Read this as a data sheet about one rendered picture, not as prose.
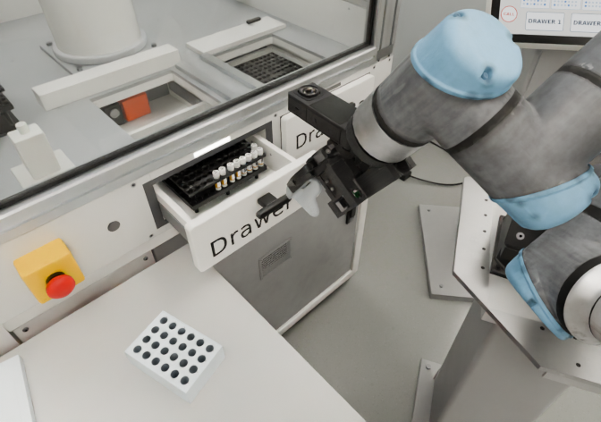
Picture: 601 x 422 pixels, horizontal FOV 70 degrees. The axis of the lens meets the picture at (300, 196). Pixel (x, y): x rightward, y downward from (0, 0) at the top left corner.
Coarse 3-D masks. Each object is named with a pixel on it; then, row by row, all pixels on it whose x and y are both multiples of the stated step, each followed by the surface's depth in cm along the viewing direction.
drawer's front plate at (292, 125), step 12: (348, 84) 100; (360, 84) 101; (372, 84) 104; (348, 96) 100; (360, 96) 103; (288, 120) 89; (300, 120) 92; (288, 132) 91; (300, 132) 94; (312, 132) 97; (288, 144) 93; (300, 144) 96; (312, 144) 99
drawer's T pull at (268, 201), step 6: (258, 198) 73; (264, 198) 73; (270, 198) 73; (276, 198) 74; (282, 198) 73; (288, 198) 74; (258, 204) 74; (264, 204) 72; (270, 204) 72; (276, 204) 72; (282, 204) 73; (258, 210) 71; (264, 210) 71; (270, 210) 72; (258, 216) 71; (264, 216) 71
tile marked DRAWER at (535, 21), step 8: (528, 16) 108; (536, 16) 108; (544, 16) 108; (552, 16) 108; (560, 16) 108; (528, 24) 108; (536, 24) 108; (544, 24) 108; (552, 24) 108; (560, 24) 108
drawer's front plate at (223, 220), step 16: (304, 160) 78; (272, 176) 75; (288, 176) 77; (240, 192) 72; (256, 192) 73; (272, 192) 76; (224, 208) 69; (240, 208) 72; (256, 208) 75; (192, 224) 67; (208, 224) 68; (224, 224) 71; (240, 224) 74; (256, 224) 77; (272, 224) 81; (192, 240) 67; (208, 240) 70; (240, 240) 76; (192, 256) 72; (208, 256) 72; (224, 256) 75
